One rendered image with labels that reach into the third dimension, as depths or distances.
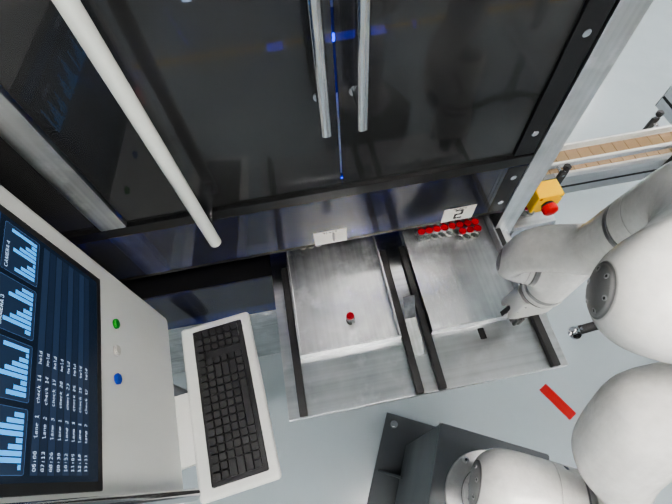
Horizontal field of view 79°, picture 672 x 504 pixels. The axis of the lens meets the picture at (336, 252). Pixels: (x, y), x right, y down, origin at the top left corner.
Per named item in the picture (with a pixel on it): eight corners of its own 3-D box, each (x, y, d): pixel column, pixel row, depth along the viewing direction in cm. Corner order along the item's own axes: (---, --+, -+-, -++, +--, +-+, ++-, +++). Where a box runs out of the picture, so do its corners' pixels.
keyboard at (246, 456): (193, 334, 117) (190, 331, 115) (241, 320, 119) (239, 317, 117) (213, 488, 99) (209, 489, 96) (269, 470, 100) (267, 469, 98)
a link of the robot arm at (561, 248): (546, 237, 55) (489, 284, 84) (678, 264, 52) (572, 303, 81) (554, 177, 57) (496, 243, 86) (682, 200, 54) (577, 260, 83)
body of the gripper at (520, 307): (557, 269, 88) (538, 290, 98) (512, 277, 88) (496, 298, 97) (574, 301, 85) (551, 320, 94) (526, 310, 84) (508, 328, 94)
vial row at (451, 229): (414, 237, 120) (416, 228, 116) (473, 225, 121) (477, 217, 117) (416, 243, 119) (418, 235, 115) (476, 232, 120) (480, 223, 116)
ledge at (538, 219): (494, 194, 129) (496, 190, 127) (534, 187, 129) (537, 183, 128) (512, 231, 122) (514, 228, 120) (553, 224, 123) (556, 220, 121)
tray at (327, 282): (285, 246, 121) (283, 240, 118) (371, 230, 122) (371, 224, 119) (301, 359, 105) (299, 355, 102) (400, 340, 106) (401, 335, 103)
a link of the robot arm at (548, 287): (519, 297, 83) (568, 308, 82) (545, 267, 72) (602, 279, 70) (522, 262, 87) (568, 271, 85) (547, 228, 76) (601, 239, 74)
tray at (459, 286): (397, 226, 123) (397, 219, 120) (480, 210, 124) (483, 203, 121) (430, 334, 106) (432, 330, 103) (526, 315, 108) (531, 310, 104)
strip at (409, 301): (400, 304, 111) (403, 296, 106) (411, 302, 111) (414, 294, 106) (414, 356, 104) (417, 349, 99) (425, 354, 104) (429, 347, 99)
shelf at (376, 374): (270, 252, 123) (268, 249, 121) (495, 211, 126) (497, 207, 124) (290, 421, 100) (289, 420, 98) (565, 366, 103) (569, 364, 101)
